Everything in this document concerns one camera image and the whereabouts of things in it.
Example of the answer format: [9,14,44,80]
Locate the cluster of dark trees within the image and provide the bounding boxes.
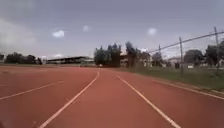
[93,41,141,69]

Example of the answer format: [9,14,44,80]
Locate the pale building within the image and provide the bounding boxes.
[138,50,153,68]

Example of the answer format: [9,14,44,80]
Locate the red running track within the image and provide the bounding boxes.
[0,64,224,128]

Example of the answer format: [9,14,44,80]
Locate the roofed grandstand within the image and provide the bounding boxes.
[46,55,96,66]

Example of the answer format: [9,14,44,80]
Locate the trees behind fence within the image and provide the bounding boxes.
[183,41,224,68]

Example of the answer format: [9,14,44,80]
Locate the row of distant trees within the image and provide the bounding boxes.
[0,51,44,65]

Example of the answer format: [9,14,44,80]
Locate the wire fence with poles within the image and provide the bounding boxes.
[146,26,224,73]

